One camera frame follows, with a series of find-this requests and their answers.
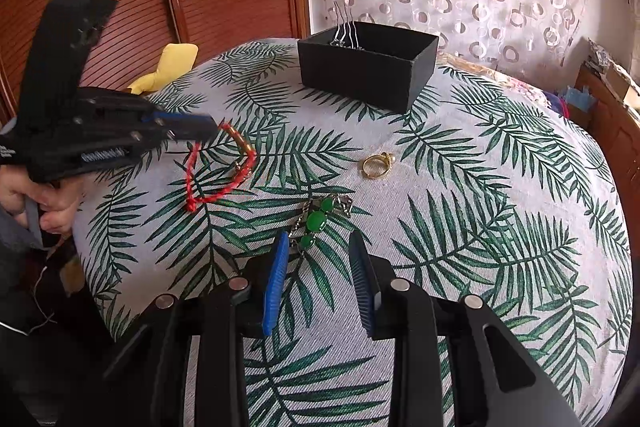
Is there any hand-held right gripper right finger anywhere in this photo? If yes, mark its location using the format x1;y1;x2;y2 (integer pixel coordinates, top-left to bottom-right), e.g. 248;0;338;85
347;231;583;427

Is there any black jewelry box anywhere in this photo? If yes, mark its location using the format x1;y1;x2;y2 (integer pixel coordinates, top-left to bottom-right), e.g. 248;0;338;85
297;21;440;113

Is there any white cable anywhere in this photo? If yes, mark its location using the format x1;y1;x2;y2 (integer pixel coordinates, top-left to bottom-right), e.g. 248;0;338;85
27;254;57;335

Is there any cardboard box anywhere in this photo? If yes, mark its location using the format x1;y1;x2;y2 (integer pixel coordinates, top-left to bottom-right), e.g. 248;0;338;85
602;56;640;108

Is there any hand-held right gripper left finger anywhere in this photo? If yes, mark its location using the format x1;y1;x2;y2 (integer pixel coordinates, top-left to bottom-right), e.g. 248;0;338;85
100;231;292;427

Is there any gold pearl ring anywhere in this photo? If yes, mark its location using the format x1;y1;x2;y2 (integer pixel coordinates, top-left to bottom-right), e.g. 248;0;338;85
361;152;397;180

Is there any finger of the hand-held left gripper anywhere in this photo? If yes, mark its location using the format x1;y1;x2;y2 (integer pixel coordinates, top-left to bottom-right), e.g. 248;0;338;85
142;109;219;128
165;124;224;142

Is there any floral blanket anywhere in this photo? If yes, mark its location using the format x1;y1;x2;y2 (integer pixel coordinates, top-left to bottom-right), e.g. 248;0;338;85
435;52;566;108

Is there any person's left hand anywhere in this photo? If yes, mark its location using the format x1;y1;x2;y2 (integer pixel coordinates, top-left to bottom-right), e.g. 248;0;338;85
0;167;87;238

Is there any navy blanket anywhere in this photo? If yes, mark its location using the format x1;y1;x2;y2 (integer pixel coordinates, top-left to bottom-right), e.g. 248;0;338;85
542;91;572;118

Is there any green jade bracelet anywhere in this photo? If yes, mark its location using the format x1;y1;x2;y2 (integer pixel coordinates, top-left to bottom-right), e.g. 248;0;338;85
292;194;356;254

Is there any blue plastic bag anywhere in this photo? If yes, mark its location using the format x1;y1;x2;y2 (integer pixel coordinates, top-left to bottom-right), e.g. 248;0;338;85
560;84;599;113

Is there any pile of papers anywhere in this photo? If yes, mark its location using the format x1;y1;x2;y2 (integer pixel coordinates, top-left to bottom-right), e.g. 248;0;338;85
585;38;622;74

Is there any person's dark clothing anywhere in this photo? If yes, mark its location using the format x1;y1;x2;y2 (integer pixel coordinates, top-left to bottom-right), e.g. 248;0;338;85
0;227;118;427

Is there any long wooden cabinet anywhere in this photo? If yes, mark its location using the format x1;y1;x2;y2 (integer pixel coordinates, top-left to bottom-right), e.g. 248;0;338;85
574;64;640;168

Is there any yellow plush toy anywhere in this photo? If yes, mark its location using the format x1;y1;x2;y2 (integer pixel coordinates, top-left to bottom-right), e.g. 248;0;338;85
127;42;200;96

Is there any red string bracelet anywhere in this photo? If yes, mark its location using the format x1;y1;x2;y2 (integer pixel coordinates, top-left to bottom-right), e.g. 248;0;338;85
185;123;258;214

